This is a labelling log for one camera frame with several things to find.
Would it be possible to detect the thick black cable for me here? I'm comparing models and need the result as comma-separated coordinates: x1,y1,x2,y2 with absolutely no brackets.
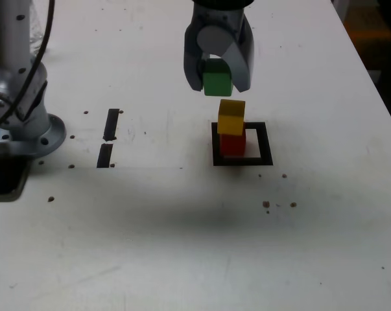
0,0,56,132

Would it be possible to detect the red cube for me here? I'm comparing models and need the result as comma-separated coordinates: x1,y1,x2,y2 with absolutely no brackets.
219,129,247,157

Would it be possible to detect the clear plastic bottle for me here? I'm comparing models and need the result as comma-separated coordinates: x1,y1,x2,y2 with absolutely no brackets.
28,0,49,52

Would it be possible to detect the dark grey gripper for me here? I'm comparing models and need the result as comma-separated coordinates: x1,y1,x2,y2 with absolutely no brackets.
183,4,256,94

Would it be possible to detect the yellow cube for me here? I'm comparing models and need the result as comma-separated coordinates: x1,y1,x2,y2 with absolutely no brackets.
217,99,246,136

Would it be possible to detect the green cube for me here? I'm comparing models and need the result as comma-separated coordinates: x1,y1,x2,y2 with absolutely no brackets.
201,58,233,97

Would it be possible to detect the black tape strip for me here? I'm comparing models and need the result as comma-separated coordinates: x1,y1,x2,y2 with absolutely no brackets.
96,108,121,169

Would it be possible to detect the orange box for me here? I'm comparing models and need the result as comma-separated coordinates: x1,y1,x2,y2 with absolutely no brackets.
344,5,391,42

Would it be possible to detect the black tape square outline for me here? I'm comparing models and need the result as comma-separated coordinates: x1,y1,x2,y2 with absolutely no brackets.
211,122,274,167

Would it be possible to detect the dark flat box grey rim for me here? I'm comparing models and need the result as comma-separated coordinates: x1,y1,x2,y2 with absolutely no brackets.
0,155,31,202

